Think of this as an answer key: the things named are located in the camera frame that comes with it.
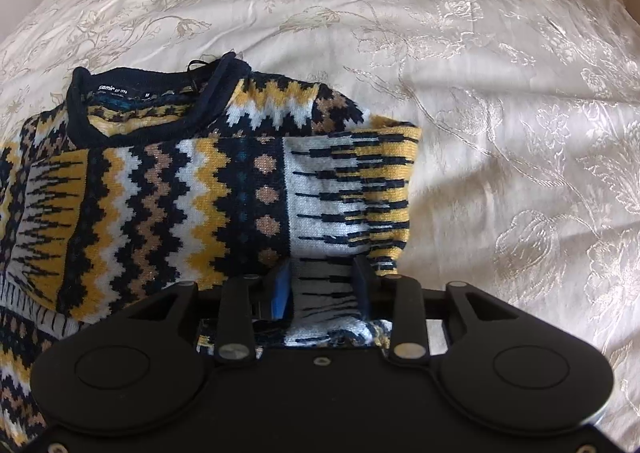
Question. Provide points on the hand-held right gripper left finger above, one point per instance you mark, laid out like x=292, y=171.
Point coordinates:
x=280, y=294

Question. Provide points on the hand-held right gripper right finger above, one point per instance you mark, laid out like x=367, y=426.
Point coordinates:
x=362, y=283

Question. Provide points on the navy yellow zigzag knit sweater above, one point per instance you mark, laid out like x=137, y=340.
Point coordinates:
x=165, y=193

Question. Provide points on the white floral embroidered bedspread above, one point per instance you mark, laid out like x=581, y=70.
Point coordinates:
x=380, y=33

